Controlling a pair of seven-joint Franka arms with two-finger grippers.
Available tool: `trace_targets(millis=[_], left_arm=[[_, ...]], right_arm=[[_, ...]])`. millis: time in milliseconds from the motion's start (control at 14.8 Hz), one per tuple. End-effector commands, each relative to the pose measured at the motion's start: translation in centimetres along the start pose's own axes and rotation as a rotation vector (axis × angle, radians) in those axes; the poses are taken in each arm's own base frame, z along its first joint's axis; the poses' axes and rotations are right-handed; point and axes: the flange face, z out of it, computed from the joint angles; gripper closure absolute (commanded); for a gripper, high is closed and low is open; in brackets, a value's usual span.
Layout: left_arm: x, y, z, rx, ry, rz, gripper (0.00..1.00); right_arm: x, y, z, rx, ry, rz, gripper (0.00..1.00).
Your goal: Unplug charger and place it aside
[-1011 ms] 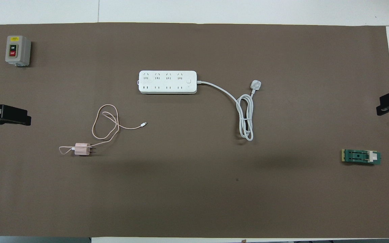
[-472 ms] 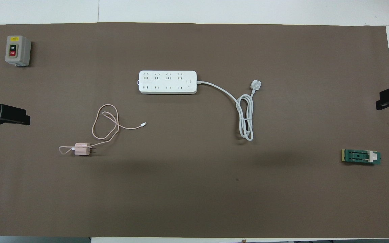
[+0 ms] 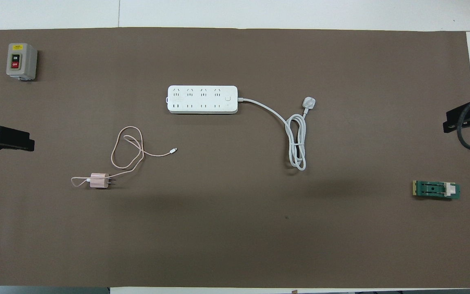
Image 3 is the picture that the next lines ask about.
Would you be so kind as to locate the pink charger adapter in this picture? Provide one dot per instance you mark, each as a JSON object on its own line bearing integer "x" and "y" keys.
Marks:
{"x": 99, "y": 180}

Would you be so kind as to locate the white power strip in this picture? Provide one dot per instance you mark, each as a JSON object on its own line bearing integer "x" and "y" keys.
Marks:
{"x": 202, "y": 99}

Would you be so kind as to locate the green circuit board module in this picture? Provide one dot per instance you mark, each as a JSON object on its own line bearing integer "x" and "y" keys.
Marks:
{"x": 435, "y": 189}

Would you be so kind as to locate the brown table mat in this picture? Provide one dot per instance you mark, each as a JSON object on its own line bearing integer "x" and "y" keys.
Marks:
{"x": 235, "y": 245}

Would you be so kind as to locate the grey on-off switch box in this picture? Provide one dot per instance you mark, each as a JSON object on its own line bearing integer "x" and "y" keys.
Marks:
{"x": 21, "y": 61}

